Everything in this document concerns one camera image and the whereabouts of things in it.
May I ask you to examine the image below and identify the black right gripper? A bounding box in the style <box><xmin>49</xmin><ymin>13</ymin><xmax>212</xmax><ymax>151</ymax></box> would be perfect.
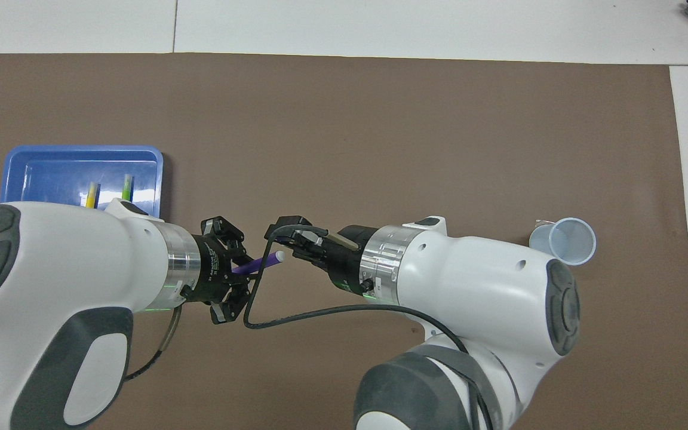
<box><xmin>265</xmin><ymin>215</ymin><xmax>380</xmax><ymax>294</ymax></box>

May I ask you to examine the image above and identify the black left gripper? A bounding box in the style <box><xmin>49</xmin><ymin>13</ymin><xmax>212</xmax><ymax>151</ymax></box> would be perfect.
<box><xmin>186</xmin><ymin>216</ymin><xmax>258</xmax><ymax>325</ymax></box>

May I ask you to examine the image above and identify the purple pen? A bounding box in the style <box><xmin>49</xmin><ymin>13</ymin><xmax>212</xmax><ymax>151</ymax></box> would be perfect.
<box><xmin>232</xmin><ymin>250</ymin><xmax>285</xmax><ymax>275</ymax></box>

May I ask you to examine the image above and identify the blue plastic tray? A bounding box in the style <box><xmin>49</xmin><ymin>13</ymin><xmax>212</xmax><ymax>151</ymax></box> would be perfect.
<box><xmin>0</xmin><ymin>145</ymin><xmax>164</xmax><ymax>219</ymax></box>

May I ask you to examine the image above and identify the brown table mat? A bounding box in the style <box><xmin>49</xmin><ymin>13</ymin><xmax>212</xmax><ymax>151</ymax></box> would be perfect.
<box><xmin>0</xmin><ymin>53</ymin><xmax>688</xmax><ymax>430</ymax></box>

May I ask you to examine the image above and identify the translucent plastic cup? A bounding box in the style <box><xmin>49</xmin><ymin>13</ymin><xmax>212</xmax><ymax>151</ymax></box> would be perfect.
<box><xmin>528</xmin><ymin>217</ymin><xmax>597</xmax><ymax>266</ymax></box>

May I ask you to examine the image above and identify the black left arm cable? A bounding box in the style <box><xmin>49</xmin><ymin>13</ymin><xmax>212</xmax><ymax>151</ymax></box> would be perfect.
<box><xmin>124</xmin><ymin>305</ymin><xmax>183</xmax><ymax>382</ymax></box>

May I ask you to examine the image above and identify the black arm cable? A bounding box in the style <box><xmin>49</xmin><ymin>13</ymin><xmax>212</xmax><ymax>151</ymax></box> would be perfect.
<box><xmin>124</xmin><ymin>305</ymin><xmax>183</xmax><ymax>382</ymax></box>
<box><xmin>243</xmin><ymin>224</ymin><xmax>494</xmax><ymax>430</ymax></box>

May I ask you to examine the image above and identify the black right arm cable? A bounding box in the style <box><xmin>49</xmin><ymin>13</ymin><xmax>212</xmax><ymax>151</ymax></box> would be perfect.
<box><xmin>243</xmin><ymin>224</ymin><xmax>494</xmax><ymax>430</ymax></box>

